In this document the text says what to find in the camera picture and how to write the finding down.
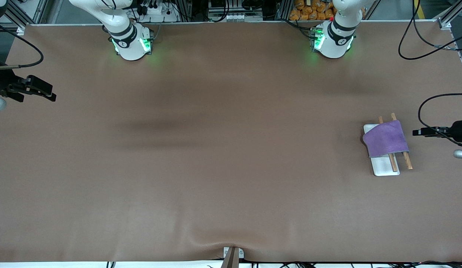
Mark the white power strip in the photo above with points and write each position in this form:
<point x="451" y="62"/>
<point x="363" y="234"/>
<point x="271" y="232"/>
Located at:
<point x="156" y="10"/>

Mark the purple and grey towel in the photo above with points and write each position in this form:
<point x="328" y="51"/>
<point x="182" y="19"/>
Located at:
<point x="387" y="139"/>

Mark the white rack with wooden bars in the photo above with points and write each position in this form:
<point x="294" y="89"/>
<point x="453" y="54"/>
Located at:
<point x="385" y="167"/>

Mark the white terminal strip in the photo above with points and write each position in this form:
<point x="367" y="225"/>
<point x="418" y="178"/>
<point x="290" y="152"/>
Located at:
<point x="242" y="17"/>

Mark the aluminium frame profile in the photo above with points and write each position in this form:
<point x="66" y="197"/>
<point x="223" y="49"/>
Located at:
<point x="26" y="13"/>
<point x="452" y="15"/>

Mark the orange snack bags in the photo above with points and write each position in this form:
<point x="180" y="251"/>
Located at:
<point x="309" y="13"/>

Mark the front camera pole with bracket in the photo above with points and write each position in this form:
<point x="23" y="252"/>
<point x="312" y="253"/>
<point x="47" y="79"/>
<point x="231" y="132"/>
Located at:
<point x="232" y="260"/>

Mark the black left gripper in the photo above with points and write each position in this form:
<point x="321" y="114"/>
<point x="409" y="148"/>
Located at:
<point x="460" y="130"/>

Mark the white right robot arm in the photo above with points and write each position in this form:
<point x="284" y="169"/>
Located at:
<point x="128" y="41"/>

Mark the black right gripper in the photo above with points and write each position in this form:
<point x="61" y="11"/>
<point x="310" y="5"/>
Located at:
<point x="3" y="82"/>

